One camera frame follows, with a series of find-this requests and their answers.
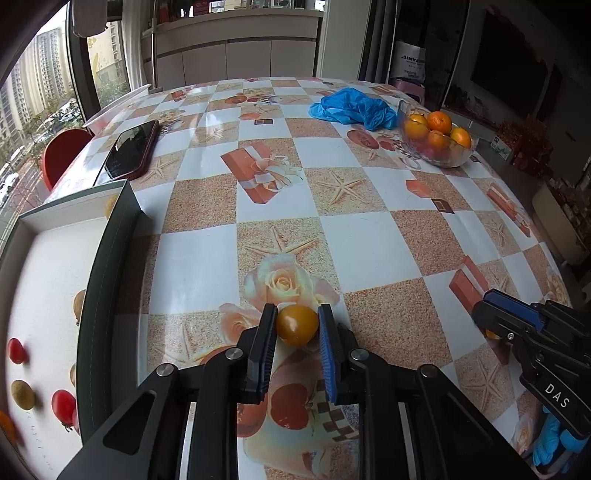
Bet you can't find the red cherry tomato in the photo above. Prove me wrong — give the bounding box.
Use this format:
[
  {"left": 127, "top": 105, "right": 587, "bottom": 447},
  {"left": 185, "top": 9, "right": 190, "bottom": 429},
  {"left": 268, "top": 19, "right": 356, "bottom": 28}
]
[
  {"left": 51, "top": 389, "right": 76, "bottom": 431},
  {"left": 7, "top": 338, "right": 28, "bottom": 365}
]

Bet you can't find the yellow cherry tomato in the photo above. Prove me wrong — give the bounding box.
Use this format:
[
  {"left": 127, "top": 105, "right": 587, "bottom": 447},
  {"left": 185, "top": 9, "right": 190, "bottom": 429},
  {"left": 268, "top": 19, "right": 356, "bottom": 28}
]
[
  {"left": 276, "top": 304, "right": 318, "bottom": 348},
  {"left": 485, "top": 330, "right": 501, "bottom": 341},
  {"left": 69, "top": 363, "right": 76, "bottom": 388}
]

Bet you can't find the large orange mandarin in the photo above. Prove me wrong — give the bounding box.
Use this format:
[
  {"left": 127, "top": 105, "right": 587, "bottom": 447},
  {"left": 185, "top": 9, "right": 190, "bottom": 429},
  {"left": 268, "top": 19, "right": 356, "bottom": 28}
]
[{"left": 0, "top": 411, "right": 17, "bottom": 444}]

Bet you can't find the blue gloved hand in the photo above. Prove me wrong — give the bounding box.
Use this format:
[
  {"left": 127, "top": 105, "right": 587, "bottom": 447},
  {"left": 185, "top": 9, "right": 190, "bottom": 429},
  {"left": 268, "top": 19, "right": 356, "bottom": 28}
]
[{"left": 532, "top": 407, "right": 589, "bottom": 479}]

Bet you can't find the orange in bowl right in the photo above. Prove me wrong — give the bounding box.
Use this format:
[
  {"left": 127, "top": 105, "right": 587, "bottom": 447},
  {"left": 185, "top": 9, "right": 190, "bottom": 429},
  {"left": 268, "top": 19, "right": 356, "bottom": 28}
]
[{"left": 450, "top": 126, "right": 472, "bottom": 149}]

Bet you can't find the orange in bowl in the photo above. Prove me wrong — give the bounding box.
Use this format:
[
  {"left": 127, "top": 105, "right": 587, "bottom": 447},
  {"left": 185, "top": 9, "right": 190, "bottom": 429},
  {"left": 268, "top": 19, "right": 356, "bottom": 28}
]
[
  {"left": 403, "top": 114, "right": 430, "bottom": 141},
  {"left": 427, "top": 111, "right": 453, "bottom": 135},
  {"left": 450, "top": 126, "right": 472, "bottom": 149}
]

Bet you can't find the white tray dark rim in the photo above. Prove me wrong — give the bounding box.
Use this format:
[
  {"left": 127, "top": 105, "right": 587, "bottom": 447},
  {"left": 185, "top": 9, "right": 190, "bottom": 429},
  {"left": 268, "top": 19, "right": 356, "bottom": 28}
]
[{"left": 1, "top": 181, "right": 140, "bottom": 479}]

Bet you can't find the glass fruit bowl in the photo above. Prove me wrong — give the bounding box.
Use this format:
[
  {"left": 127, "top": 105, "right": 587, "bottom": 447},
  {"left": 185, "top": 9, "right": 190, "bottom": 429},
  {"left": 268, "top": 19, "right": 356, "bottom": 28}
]
[{"left": 398, "top": 100, "right": 479, "bottom": 168}]

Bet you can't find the orange in bowl top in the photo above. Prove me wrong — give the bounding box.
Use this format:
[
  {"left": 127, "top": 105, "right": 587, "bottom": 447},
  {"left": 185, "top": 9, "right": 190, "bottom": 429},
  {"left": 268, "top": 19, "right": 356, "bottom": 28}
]
[{"left": 427, "top": 111, "right": 453, "bottom": 135}]

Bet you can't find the orange in bowl left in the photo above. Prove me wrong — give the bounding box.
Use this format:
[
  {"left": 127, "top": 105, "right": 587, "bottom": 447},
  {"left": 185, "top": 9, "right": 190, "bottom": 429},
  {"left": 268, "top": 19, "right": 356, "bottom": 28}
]
[{"left": 403, "top": 114, "right": 430, "bottom": 141}]

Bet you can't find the pink plastic stool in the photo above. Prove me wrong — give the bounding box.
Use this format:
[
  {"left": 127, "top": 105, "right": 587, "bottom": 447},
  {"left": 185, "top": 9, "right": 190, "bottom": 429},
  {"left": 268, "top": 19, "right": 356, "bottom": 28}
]
[{"left": 393, "top": 78, "right": 425, "bottom": 105}]

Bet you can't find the blue plastic bag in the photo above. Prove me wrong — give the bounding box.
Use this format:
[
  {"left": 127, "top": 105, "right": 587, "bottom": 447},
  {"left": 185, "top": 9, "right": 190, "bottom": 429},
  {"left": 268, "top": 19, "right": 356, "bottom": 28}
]
[{"left": 308, "top": 87, "right": 399, "bottom": 131}]

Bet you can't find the white paper bag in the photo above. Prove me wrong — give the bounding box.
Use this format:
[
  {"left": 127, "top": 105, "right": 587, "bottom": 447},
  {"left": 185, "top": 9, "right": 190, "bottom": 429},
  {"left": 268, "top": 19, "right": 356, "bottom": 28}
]
[{"left": 390, "top": 41, "right": 426, "bottom": 84}]

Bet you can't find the dark smartphone red case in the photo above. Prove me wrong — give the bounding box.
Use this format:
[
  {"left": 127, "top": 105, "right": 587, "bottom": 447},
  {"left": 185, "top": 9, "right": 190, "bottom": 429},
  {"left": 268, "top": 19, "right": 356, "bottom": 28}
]
[{"left": 94, "top": 120, "right": 160, "bottom": 186}]

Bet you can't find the red plastic chair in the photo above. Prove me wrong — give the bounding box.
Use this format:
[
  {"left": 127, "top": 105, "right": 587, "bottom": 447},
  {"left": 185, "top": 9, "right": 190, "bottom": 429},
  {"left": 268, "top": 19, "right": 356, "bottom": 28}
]
[{"left": 41, "top": 128, "right": 93, "bottom": 191}]

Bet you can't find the white cabinet counter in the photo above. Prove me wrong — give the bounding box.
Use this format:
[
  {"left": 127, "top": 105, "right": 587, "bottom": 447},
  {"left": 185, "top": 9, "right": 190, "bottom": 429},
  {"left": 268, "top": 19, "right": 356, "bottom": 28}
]
[{"left": 141, "top": 9, "right": 322, "bottom": 90}]

